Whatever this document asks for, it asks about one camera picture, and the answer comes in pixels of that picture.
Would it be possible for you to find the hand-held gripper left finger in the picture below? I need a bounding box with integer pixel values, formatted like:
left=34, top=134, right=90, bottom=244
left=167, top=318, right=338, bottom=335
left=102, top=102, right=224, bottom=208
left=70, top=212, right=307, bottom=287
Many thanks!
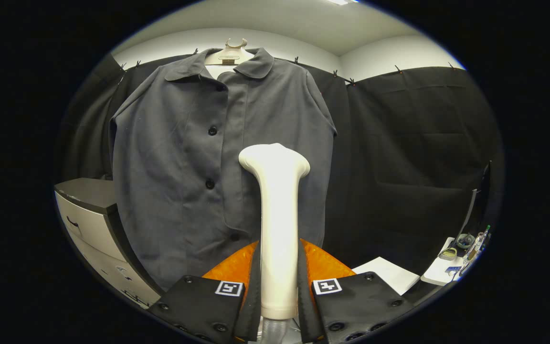
left=148, top=240, right=261, bottom=344

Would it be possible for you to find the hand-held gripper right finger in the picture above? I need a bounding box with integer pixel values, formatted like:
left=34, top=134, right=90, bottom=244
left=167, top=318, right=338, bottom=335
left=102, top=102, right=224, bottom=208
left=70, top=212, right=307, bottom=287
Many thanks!
left=296, top=239, right=415, bottom=343

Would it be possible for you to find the white garment steamer head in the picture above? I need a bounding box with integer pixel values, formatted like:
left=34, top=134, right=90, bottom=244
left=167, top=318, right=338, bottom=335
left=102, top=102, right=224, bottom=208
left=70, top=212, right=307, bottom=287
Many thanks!
left=238, top=143, right=311, bottom=321

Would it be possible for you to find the dark grey button shirt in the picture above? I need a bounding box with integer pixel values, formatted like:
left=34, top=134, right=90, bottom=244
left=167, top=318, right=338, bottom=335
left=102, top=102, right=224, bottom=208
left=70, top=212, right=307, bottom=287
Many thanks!
left=109, top=47, right=338, bottom=292

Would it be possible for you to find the cream clothes hanger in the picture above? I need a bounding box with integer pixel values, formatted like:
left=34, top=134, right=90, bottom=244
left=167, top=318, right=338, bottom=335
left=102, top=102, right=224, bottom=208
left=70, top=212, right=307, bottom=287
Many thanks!
left=205, top=38, right=255, bottom=66

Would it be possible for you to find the white flat board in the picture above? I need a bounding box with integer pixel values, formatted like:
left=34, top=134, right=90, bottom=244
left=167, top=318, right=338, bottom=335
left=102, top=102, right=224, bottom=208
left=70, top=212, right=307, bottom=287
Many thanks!
left=351, top=257, right=421, bottom=296

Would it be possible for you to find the white side table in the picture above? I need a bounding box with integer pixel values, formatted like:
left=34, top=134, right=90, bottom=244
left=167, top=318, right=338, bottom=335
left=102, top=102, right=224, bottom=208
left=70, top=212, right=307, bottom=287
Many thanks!
left=421, top=236, right=476, bottom=286

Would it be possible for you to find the black backdrop cloth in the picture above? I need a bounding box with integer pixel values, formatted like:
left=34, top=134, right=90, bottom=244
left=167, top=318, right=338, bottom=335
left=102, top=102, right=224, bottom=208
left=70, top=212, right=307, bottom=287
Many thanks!
left=55, top=50, right=504, bottom=275

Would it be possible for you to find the grey drawer cabinet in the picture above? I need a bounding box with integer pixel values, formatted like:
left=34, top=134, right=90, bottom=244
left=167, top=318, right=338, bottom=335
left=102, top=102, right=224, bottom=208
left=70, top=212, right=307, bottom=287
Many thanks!
left=54, top=178, right=163, bottom=309

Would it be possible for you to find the clear plastic bottle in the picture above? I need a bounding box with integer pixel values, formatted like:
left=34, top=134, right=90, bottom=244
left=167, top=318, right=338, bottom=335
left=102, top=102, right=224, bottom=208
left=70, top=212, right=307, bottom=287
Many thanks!
left=466, top=225, right=491, bottom=261

